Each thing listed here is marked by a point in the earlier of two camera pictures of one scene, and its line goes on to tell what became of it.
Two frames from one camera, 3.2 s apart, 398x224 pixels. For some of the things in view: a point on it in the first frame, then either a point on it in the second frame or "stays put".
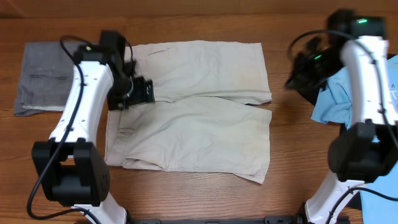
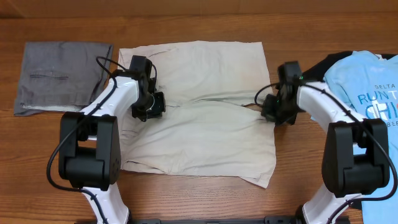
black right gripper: [297, 81] to [267, 113]
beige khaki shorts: [202, 119] stays put
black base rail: [274, 219] stays put
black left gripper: [144, 94] to [160, 107]
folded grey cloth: [46, 77] stays put
